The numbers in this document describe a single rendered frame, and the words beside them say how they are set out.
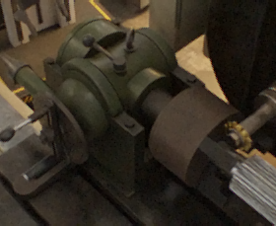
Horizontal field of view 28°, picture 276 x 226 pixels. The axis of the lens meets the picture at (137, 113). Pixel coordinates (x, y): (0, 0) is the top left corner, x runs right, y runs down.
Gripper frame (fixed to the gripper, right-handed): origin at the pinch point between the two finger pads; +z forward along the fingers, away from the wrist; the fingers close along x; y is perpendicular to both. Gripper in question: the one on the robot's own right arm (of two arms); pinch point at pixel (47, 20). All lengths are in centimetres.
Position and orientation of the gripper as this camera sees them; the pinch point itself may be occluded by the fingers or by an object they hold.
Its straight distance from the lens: 202.9
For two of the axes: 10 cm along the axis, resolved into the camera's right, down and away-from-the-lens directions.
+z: 3.5, 7.7, 5.4
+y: -5.7, -2.8, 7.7
